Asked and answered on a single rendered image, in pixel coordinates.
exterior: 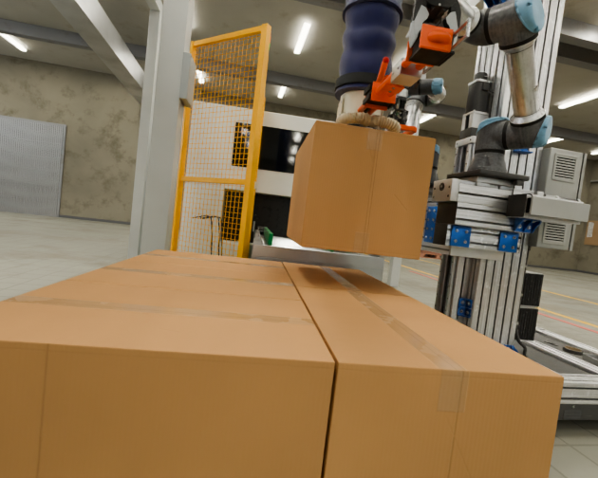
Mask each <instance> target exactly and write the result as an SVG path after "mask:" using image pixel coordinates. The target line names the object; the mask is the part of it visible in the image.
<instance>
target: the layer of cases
mask: <svg viewBox="0 0 598 478"><path fill-rule="evenodd" d="M563 384H564V377H562V376H560V375H558V374H557V373H555V372H554V371H552V370H550V369H548V368H546V367H544V366H542V365H540V364H538V363H537V362H535V361H533V360H531V359H529V358H526V357H524V356H522V355H520V354H518V353H517V352H515V351H514V350H512V349H510V348H508V347H506V346H504V345H502V344H500V343H498V342H497V341H495V340H492V339H490V338H488V337H486V336H484V335H482V334H480V333H478V332H477V331H476V330H474V329H472V328H470V327H468V326H466V325H464V324H462V323H460V322H458V321H456V320H454V319H452V318H450V317H448V316H446V315H444V314H442V313H440V312H438V310H436V309H434V308H432V307H430V306H428V305H426V304H424V303H421V302H419V301H418V300H416V299H414V298H412V297H410V296H408V295H406V294H404V293H402V292H400V291H399V290H398V289H396V288H394V287H392V286H390V285H387V284H385V283H383V282H381V281H379V280H378V279H376V278H374V277H372V276H370V275H368V274H366V273H364V272H362V271H360V270H359V269H351V268H341V267H323V266H314V265H304V264H295V263H286V262H283V263H281V262H276V261H267V260H257V259H248V258H238V257H229V256H219V255H210V254H200V253H191V252H182V251H172V250H163V249H156V250H153V251H150V252H147V253H144V254H142V255H138V256H135V257H132V258H129V259H126V260H123V261H120V262H117V263H115V264H112V265H109V266H106V267H101V268H98V269H95V270H92V271H89V272H86V273H84V274H81V275H78V276H75V277H72V278H69V279H66V280H63V281H61V282H58V283H55V284H52V285H47V286H44V287H41V288H38V289H35V290H32V291H30V292H27V293H24V294H21V295H18V296H15V297H12V298H9V299H6V300H4V301H1V302H0V478H549V474H550V467H551V457H552V450H553V444H554V438H555V433H556V426H557V420H558V415H559V408H560V402H561V396H562V391H563Z"/></svg>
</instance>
